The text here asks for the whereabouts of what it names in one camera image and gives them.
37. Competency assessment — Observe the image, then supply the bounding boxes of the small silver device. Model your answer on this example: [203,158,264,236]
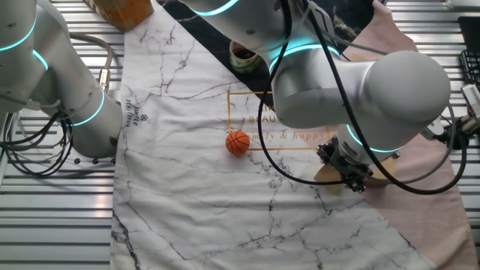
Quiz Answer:
[460,84,480,118]

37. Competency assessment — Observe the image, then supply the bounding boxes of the grey cable with connector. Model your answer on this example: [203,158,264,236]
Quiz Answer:
[69,32,116,93]

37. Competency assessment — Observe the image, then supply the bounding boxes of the small orange basketball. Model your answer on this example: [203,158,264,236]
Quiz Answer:
[225,130,251,157]

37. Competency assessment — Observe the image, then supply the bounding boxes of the black base cable bundle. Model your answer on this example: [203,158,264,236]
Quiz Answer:
[0,110,76,178]

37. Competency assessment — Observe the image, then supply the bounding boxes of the roll of clear tape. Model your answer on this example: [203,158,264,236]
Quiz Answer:
[229,40,263,74]

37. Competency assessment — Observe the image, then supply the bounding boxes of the marble pink black cloth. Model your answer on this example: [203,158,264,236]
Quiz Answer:
[109,0,480,270]

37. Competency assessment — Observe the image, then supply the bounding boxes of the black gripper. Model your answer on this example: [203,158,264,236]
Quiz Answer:
[316,135,374,194]

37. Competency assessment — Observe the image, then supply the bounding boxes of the open cardboard box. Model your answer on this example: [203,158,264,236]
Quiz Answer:
[82,0,155,33]

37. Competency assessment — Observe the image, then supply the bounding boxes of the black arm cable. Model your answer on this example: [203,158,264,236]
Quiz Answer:
[256,0,470,196]

